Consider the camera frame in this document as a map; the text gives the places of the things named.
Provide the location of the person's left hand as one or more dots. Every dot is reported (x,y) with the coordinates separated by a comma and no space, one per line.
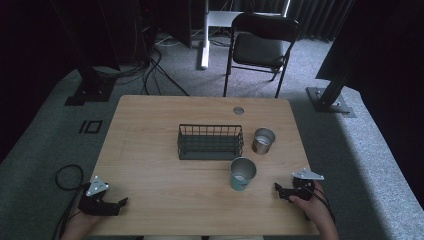
(82,224)

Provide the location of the person's right hand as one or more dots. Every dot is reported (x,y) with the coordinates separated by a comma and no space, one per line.
(308,208)

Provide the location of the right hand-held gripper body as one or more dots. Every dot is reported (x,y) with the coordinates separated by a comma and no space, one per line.
(305,186)

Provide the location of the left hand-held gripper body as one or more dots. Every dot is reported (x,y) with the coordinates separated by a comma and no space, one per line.
(95,201)

